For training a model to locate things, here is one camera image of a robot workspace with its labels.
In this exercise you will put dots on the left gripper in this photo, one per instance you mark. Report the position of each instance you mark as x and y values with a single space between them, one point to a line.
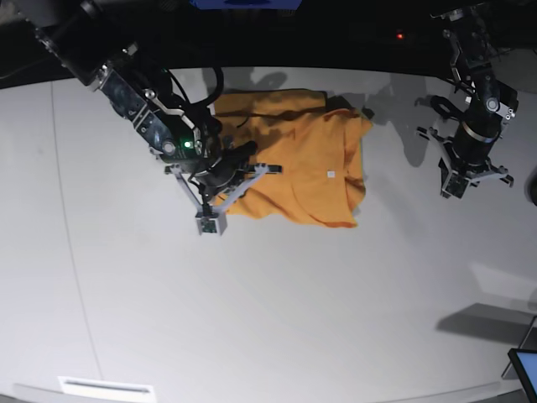
473 141

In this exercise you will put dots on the yellow T-shirt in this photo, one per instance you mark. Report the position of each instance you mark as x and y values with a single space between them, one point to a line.
317 141

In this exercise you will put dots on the white paper label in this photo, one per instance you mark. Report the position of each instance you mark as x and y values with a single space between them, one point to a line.
107 390

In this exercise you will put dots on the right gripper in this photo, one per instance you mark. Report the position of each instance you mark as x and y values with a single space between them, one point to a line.
227 172

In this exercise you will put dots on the computer monitor with stand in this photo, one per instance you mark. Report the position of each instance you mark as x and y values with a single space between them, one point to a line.
478 338

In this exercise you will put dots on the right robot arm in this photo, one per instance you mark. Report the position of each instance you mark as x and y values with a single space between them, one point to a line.
184 135

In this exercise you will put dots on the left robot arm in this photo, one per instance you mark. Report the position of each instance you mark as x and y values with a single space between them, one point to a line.
493 104

